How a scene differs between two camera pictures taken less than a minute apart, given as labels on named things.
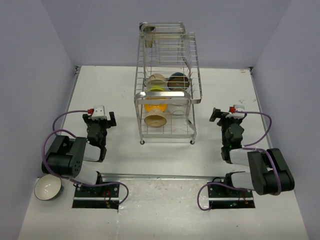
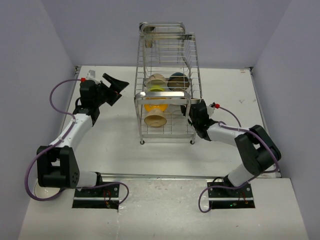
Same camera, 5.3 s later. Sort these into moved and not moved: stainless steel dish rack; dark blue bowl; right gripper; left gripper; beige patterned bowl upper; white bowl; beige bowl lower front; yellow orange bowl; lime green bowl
Moved: left gripper; right gripper; white bowl
Not moved: beige patterned bowl upper; beige bowl lower front; dark blue bowl; yellow orange bowl; stainless steel dish rack; lime green bowl
